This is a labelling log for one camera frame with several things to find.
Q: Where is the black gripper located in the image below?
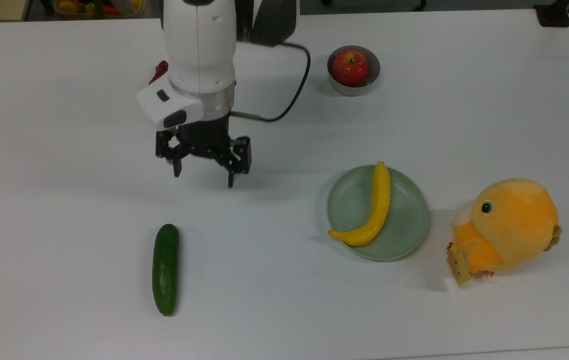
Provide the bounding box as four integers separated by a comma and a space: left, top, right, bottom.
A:
155, 113, 253, 189

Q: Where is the green cucumber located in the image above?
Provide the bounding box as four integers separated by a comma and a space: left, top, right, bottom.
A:
152, 223, 180, 317

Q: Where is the grey metal bowl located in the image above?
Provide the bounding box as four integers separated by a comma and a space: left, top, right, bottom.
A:
327, 45, 381, 97

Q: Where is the red chili pepper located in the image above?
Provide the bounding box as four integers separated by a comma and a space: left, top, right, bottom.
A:
148, 60, 170, 85

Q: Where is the red apple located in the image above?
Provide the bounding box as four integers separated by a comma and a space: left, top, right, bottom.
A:
332, 48, 369, 88

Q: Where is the clear bin of toy produce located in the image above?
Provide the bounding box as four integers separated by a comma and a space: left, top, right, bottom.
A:
53, 0, 146, 20

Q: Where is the yellow banana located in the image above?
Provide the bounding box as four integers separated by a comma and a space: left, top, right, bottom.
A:
328, 160, 392, 248

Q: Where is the green plate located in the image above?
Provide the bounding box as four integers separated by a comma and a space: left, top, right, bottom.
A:
326, 164, 431, 262

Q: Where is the orange plush toy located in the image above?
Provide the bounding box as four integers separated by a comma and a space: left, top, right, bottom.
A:
446, 178, 563, 288

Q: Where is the black table clamp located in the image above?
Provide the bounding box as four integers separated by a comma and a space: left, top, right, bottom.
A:
533, 0, 569, 28

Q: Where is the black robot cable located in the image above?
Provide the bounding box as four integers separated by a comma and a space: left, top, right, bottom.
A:
229, 42, 312, 123

